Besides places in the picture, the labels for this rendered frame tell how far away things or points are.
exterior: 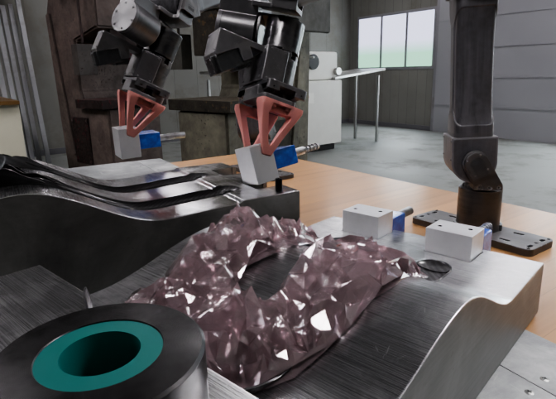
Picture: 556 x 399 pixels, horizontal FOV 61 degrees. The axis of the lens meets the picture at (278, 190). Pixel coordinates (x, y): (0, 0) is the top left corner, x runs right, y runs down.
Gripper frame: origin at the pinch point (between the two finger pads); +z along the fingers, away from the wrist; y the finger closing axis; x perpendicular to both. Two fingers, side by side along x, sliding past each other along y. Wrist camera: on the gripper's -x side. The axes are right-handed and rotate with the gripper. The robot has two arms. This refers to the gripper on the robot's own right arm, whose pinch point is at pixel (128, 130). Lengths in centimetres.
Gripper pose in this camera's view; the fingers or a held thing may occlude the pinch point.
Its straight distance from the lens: 91.6
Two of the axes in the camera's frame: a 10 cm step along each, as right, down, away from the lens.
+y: 5.2, 2.1, -8.3
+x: 7.7, 3.1, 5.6
